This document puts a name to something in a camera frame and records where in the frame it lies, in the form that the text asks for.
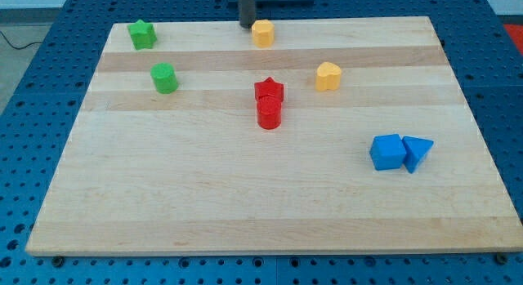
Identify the red cylinder block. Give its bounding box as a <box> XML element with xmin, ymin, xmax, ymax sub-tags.
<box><xmin>257</xmin><ymin>96</ymin><xmax>282</xmax><ymax>130</ymax></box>

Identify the blue triangle block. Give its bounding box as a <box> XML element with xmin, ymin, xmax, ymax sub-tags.
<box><xmin>402</xmin><ymin>136</ymin><xmax>434</xmax><ymax>173</ymax></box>

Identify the blue cube block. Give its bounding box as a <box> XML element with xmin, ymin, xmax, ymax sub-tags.
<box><xmin>369</xmin><ymin>134</ymin><xmax>407</xmax><ymax>171</ymax></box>

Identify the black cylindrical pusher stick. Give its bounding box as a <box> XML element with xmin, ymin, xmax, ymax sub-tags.
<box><xmin>238</xmin><ymin>0</ymin><xmax>257</xmax><ymax>29</ymax></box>

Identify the green cylinder block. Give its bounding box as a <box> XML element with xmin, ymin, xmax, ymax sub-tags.
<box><xmin>150</xmin><ymin>63</ymin><xmax>179</xmax><ymax>94</ymax></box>

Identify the yellow hexagon block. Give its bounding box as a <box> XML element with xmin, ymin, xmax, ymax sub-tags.
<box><xmin>251</xmin><ymin>20</ymin><xmax>275</xmax><ymax>48</ymax></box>

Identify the black cable on floor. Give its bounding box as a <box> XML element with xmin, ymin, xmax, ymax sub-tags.
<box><xmin>0</xmin><ymin>29</ymin><xmax>44</xmax><ymax>51</ymax></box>

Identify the green star block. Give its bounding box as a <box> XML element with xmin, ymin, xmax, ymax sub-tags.
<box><xmin>127</xmin><ymin>19</ymin><xmax>157</xmax><ymax>50</ymax></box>

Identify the red star block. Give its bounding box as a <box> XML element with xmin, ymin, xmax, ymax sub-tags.
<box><xmin>254</xmin><ymin>77</ymin><xmax>284</xmax><ymax>102</ymax></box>

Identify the light wooden board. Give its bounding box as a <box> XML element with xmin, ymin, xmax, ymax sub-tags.
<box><xmin>25</xmin><ymin>16</ymin><xmax>522</xmax><ymax>256</ymax></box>

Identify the yellow heart block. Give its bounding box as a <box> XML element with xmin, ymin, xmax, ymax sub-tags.
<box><xmin>315</xmin><ymin>62</ymin><xmax>342</xmax><ymax>91</ymax></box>

